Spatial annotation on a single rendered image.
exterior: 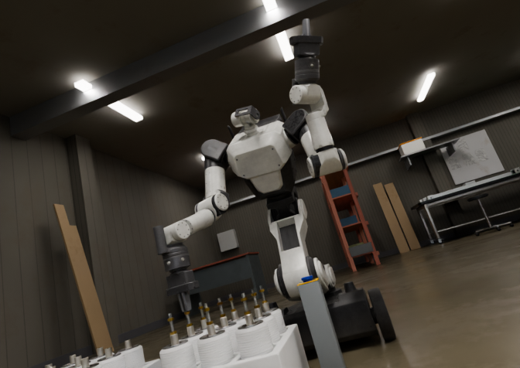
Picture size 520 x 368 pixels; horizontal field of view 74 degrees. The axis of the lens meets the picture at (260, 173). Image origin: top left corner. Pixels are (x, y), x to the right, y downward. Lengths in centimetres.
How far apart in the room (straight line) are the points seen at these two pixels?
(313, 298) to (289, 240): 43
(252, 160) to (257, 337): 72
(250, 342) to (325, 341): 28
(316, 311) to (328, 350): 12
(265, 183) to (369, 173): 777
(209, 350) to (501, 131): 941
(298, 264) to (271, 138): 52
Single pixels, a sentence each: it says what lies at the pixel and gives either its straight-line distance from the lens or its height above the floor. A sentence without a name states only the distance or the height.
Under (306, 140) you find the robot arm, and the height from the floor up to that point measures 82.
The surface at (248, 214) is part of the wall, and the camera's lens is 946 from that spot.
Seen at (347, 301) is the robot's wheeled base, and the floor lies 19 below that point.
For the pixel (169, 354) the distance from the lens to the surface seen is 112.
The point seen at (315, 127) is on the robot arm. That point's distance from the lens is 124.
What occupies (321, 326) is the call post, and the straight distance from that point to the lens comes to 120.
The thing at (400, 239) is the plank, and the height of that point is 29.
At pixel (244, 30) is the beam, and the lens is 410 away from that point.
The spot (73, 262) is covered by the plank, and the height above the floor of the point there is 111.
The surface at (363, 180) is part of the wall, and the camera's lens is 917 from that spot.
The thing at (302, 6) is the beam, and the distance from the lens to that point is 408.
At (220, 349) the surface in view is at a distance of 107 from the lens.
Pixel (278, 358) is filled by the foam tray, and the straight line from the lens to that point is 100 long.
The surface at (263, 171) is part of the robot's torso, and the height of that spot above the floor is 78.
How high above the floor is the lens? 38
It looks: 16 degrees up
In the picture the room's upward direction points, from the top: 16 degrees counter-clockwise
